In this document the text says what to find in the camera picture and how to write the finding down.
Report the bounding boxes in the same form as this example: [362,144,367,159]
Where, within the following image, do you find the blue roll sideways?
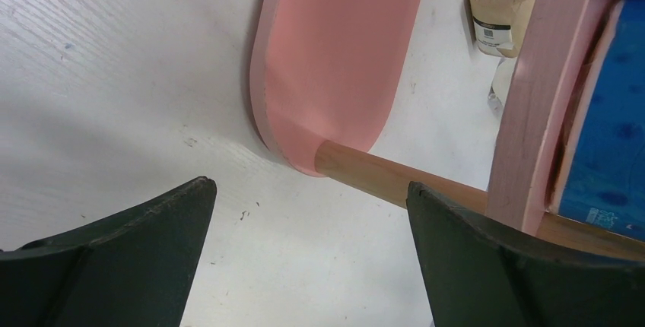
[549,0,644,240]

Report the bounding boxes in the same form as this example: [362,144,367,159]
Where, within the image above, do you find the white dotted roll left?
[488,58,516,117]

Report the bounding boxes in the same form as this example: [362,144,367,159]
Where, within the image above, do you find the pink three-tier shelf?
[249,0,644,261]

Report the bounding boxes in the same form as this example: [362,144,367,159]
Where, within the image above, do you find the brown roll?
[469,0,535,59]

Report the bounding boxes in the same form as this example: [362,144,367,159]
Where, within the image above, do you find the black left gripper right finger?
[406,182,644,326]

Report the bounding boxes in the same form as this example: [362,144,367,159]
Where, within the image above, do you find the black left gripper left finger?
[1,176,217,326]

